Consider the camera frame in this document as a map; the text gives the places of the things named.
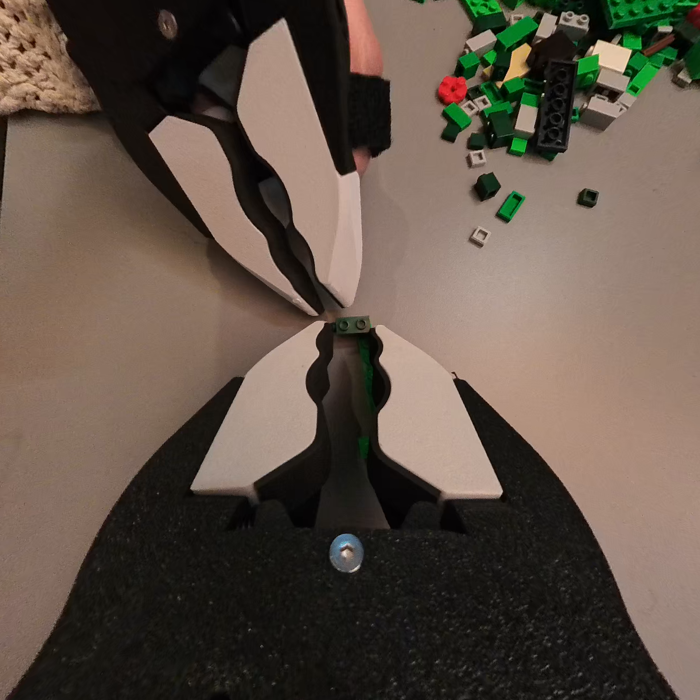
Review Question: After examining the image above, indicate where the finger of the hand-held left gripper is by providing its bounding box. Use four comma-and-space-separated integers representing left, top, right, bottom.
149, 114, 323, 317
236, 18, 364, 308

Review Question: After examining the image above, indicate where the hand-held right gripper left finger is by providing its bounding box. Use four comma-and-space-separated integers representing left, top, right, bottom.
189, 320, 335, 504

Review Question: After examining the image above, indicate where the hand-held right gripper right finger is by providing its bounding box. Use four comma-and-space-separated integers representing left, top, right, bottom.
371, 324, 504, 503

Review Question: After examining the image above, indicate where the pile of lego pieces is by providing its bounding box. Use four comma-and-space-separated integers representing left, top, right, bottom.
437, 0, 700, 162

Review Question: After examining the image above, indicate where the person's left forearm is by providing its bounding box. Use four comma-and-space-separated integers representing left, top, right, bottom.
0, 0, 102, 116

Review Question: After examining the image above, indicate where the bright green lego tile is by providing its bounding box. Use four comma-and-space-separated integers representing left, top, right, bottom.
496, 190, 526, 223

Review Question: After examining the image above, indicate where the black long lego brick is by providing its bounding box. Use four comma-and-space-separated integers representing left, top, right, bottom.
535, 57, 579, 154

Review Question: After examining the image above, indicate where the person's left hand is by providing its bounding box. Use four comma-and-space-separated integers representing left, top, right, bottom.
345, 0, 385, 177

